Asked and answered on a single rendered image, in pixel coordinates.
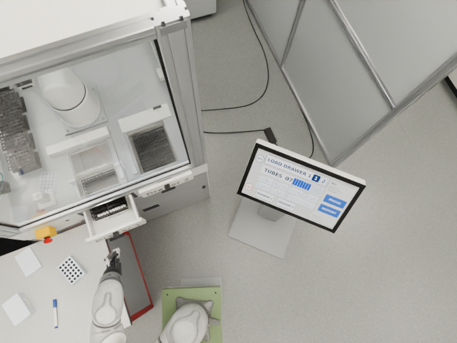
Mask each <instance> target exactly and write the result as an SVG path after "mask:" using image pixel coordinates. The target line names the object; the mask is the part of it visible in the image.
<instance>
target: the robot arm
mask: <svg viewBox="0 0 457 343"><path fill-rule="evenodd" d="M119 256H120V249H119V248H116V249H114V250H113V252H111V253H109V254H108V256H107V257H106V258H105V259H104V261H105V262H106V263H107V265H106V267H107V269H106V270H105V271H104V273H103V275H102V277H101V278H100V281H99V286H98V289H97V290H96V292H95V295H94V298H93V301H92V323H91V326H90V343H126V336H125V332H124V327H123V324H122V323H121V316H122V309H123V305H124V292H123V290H122V288H123V279H122V266H121V262H120V260H119ZM213 305H214V303H213V301H212V300H207V301H202V300H195V299H184V298H183V297H178V298H177V299H176V311H175V312H174V314H173V315H172V317H171V318H170V320H169V322H168V323H167V325H166V326H165V328H164V329H163V331H162V333H161V334H160V336H159V337H158V339H157V340H156V341H155V343H200V342H201V340H203V341H205V342H208V341H209V339H210V334H209V328H210V326H213V325H220V319H217V318H212V317H211V309H212V307H213Z"/></svg>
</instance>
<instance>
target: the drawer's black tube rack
mask: <svg viewBox="0 0 457 343"><path fill-rule="evenodd" d="M124 204H126V206H127V208H125V209H122V210H120V211H117V212H114V213H111V214H108V215H107V216H103V217H102V218H105V217H108V216H111V215H113V214H116V213H119V212H121V211H123V210H127V209H128V208H129V207H128V205H127V202H126V199H125V196H124V197H121V198H119V199H116V200H113V201H111V202H108V203H105V204H103V205H100V206H97V207H96V208H92V209H90V213H91V215H92V214H93V215H92V217H93V216H96V215H98V214H101V213H103V212H107V211H110V210H111V209H114V208H117V207H119V206H123V205H124ZM91 211H92V212H91ZM102 218H98V219H96V220H95V221H98V220H101V219H102Z"/></svg>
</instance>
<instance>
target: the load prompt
mask: <svg viewBox="0 0 457 343"><path fill-rule="evenodd" d="M264 163H266V164H267V165H270V166H273V167H276V168H278V169H280V170H283V171H285V172H288V173H290V174H293V175H296V176H298V177H300V178H303V179H306V180H308V181H310V182H313V183H316V184H319V185H320V186H323V187H326V186H327V184H328V183H329V181H330V178H327V177H326V176H323V175H320V174H317V173H315V172H313V171H310V170H308V169H305V168H303V167H300V166H298V165H295V164H292V163H289V162H287V161H285V160H282V159H279V158H277V157H274V156H272V155H270V154H268V155H267V158H266V159H265V162H264Z"/></svg>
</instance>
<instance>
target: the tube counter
mask: <svg viewBox="0 0 457 343"><path fill-rule="evenodd" d="M284 182H287V183H288V184H291V185H294V186H297V187H299V188H301V189H304V190H306V191H309V192H311V193H314V194H316V195H319V196H321V195H322V193H323V192H324V189H323V188H320V187H319V186H316V185H313V184H310V183H308V182H306V181H303V180H300V179H298V178H295V177H293V176H290V175H288V174H286V177H285V178H284Z"/></svg>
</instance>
